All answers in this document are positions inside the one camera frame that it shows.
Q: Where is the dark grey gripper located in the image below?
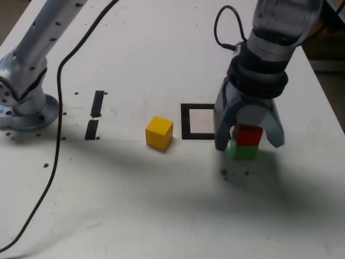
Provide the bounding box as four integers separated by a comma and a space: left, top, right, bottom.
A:
214, 78, 286, 152

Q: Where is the red cube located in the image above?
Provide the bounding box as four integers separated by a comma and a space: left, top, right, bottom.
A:
233, 124, 264, 147

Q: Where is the green cube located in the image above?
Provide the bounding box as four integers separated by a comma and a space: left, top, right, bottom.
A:
228, 134, 259, 161

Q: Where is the yellow cube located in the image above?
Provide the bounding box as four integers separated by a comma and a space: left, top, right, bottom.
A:
145, 116, 174, 151

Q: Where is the black tape square outline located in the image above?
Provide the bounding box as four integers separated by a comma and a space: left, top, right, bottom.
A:
180, 103, 216, 140

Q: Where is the black tape strip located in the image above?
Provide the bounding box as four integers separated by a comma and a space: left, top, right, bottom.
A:
84, 90, 105, 141

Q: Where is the black cable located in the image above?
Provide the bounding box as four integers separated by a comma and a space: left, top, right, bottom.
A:
0, 0, 250, 251

